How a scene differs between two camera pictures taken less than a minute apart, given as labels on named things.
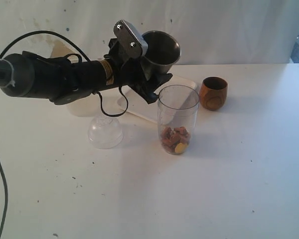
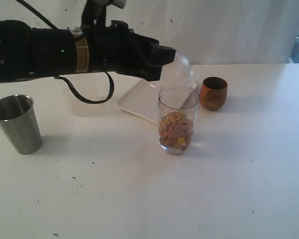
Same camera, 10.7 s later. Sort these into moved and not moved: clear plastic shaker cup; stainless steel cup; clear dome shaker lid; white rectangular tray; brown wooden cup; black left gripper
Moved: clear dome shaker lid; stainless steel cup; black left gripper
Not moved: brown wooden cup; clear plastic shaker cup; white rectangular tray
